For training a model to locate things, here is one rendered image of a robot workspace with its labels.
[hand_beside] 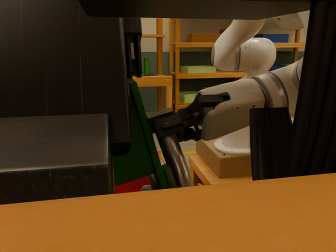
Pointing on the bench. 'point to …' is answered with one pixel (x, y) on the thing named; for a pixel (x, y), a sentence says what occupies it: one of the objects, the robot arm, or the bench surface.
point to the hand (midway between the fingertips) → (169, 130)
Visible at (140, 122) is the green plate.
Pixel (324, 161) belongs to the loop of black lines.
